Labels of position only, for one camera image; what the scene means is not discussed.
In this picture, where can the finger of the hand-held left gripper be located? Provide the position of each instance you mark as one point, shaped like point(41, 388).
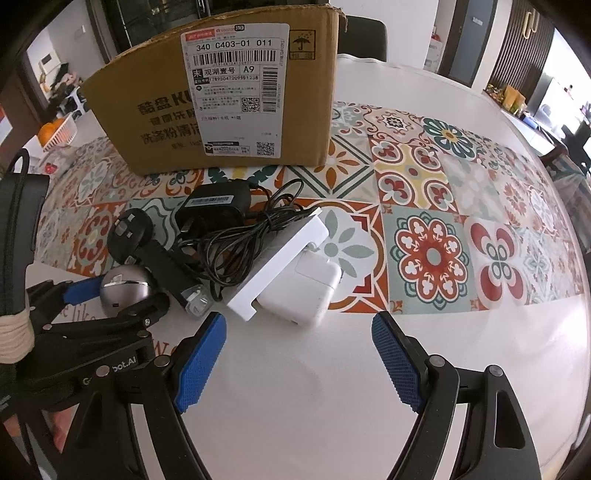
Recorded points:
point(83, 289)
point(138, 310)

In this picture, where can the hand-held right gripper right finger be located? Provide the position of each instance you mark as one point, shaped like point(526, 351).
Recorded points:
point(396, 364)

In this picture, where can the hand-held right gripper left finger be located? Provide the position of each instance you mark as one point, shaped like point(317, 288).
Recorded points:
point(201, 364)

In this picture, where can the silver round metal gadget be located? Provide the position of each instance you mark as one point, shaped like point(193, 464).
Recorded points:
point(123, 290)

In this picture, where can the black rectangular charger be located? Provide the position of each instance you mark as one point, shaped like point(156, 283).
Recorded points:
point(171, 272)

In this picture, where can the black three-pin plug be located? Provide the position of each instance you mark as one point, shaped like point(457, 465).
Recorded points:
point(131, 230)

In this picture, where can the oranges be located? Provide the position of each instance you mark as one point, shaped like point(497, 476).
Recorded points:
point(50, 130)

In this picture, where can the white basket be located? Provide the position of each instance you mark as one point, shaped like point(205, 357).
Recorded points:
point(62, 134)

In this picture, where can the white cube charger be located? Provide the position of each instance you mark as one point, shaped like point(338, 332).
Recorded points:
point(300, 286)

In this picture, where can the white plastic stool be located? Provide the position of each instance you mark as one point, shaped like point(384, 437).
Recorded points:
point(74, 102)

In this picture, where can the white flat plastic block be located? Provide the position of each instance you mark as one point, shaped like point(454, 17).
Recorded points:
point(281, 244)

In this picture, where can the brown cardboard box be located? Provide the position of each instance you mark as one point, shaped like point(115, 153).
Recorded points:
point(138, 115)

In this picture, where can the colourful patterned table mat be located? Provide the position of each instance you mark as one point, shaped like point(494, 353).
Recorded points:
point(429, 198)

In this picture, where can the dark glass cabinet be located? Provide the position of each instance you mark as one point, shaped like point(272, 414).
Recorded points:
point(152, 27)

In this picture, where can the black chair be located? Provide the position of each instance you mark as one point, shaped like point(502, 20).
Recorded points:
point(577, 147)

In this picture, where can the yellow bags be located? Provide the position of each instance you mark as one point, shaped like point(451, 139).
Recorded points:
point(513, 98)

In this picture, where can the grey door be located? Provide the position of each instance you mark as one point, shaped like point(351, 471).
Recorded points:
point(475, 41)

